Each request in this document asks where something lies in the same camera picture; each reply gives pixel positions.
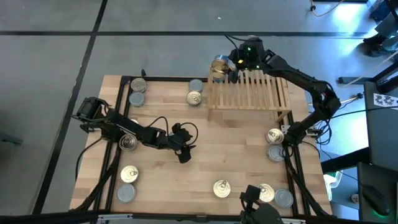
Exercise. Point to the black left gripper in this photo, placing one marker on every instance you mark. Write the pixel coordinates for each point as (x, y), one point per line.
(178, 141)

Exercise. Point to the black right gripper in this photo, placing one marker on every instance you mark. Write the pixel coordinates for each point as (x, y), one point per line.
(252, 57)

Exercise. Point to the green-white label tin can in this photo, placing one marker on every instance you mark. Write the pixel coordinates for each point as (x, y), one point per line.
(196, 85)
(126, 193)
(284, 198)
(275, 153)
(136, 99)
(138, 84)

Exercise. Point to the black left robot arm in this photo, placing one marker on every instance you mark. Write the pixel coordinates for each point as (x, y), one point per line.
(124, 127)

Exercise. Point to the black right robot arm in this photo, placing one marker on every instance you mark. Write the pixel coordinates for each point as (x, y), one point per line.
(304, 79)

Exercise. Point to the wooden slatted shelf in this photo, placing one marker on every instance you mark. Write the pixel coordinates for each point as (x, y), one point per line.
(258, 93)

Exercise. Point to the black floor tape strip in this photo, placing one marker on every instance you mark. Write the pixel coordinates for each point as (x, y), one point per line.
(155, 33)
(88, 49)

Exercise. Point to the black clamp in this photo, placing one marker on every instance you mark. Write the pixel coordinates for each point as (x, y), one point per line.
(143, 74)

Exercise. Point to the person's shoe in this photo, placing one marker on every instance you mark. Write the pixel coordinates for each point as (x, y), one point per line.
(374, 48)

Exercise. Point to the white fiducial marker sheet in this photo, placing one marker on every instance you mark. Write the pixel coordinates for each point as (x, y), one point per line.
(385, 100)

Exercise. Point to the black stand crossbar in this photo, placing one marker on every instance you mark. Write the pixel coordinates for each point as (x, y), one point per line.
(46, 217)

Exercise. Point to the person's leg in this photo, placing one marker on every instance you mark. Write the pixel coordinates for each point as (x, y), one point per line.
(389, 31)

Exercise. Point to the grey desk top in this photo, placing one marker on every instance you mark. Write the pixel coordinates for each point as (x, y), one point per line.
(382, 140)

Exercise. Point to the small white round object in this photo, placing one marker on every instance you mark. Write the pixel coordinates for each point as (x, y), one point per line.
(355, 198)

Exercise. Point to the grey furniture foot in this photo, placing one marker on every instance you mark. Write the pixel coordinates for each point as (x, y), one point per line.
(11, 139)

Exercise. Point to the black computer mouse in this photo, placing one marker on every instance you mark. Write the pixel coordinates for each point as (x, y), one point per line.
(374, 199)

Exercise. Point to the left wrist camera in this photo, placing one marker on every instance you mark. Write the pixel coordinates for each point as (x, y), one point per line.
(178, 128)

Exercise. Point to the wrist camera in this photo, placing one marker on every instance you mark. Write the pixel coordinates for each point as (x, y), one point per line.
(254, 42)
(178, 128)

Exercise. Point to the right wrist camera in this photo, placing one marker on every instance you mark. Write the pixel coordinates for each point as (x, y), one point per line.
(254, 42)

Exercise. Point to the black aluminium table frame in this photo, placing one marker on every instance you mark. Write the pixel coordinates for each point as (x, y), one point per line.
(168, 78)

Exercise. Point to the white mounting bracket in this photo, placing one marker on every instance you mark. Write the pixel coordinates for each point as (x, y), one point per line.
(285, 127)

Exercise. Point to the black desk frame bar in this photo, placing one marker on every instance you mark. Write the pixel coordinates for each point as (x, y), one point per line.
(348, 80)
(345, 160)

